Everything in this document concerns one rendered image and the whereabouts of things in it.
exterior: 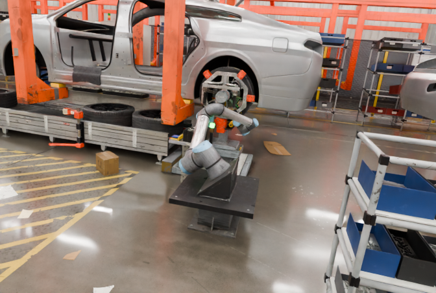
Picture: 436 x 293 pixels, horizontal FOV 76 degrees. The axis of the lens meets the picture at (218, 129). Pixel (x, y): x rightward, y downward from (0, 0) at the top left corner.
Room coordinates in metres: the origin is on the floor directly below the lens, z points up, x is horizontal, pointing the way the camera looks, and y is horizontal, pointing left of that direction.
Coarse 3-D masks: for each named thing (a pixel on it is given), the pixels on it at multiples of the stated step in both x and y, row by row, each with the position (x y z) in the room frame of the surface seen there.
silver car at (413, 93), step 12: (432, 60) 4.47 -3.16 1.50; (420, 72) 3.87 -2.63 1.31; (432, 72) 3.72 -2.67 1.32; (408, 84) 3.91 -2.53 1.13; (420, 84) 3.58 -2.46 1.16; (432, 84) 3.37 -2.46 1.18; (408, 96) 3.80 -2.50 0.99; (420, 96) 3.50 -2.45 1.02; (432, 96) 3.31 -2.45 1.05; (408, 108) 3.83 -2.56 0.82; (420, 108) 3.49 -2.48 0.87; (432, 108) 3.29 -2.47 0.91
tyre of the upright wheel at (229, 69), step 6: (210, 72) 3.42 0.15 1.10; (228, 72) 3.37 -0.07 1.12; (234, 72) 3.35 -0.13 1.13; (204, 78) 3.43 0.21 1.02; (246, 78) 3.32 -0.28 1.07; (246, 84) 3.32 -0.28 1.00; (252, 84) 3.46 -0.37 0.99; (252, 90) 3.34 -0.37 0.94; (252, 102) 3.51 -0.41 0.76; (246, 108) 3.31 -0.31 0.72; (228, 120) 3.35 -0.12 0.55
